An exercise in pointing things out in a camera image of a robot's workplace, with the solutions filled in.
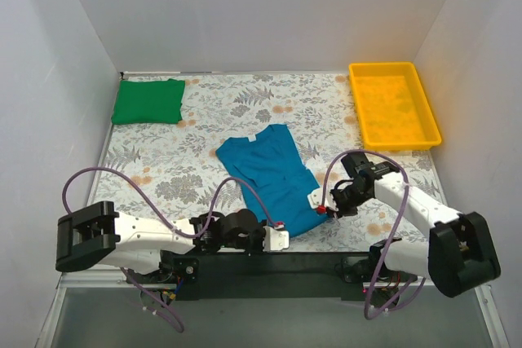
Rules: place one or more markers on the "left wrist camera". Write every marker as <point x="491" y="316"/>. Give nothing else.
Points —
<point x="276" y="238"/>

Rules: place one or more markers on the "blue t shirt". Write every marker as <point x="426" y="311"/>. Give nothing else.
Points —
<point x="270" y="163"/>

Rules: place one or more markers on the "floral table cloth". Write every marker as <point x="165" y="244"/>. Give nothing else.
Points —
<point x="152" y="169"/>

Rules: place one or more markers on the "folded green t shirt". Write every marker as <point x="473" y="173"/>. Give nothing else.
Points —
<point x="148" y="102"/>

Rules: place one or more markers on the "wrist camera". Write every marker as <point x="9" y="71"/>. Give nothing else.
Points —
<point x="276" y="238"/>
<point x="320" y="199"/>

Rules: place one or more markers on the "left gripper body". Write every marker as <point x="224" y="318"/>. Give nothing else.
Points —
<point x="261" y="240"/>

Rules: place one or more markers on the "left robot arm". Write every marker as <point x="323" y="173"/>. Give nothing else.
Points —
<point x="98" y="234"/>

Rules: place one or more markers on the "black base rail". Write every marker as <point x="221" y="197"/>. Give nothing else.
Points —
<point x="225" y="275"/>

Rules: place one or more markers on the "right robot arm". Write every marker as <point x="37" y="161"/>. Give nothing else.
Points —
<point x="459" y="254"/>

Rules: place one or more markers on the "aluminium frame rail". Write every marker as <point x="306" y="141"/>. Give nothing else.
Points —
<point x="91" y="314"/>

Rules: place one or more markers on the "yellow plastic tray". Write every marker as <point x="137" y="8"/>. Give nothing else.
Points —
<point x="392" y="108"/>

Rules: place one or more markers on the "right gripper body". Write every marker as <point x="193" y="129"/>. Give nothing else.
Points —
<point x="338" y="205"/>

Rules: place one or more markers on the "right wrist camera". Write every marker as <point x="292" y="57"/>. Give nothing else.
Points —
<point x="320" y="199"/>

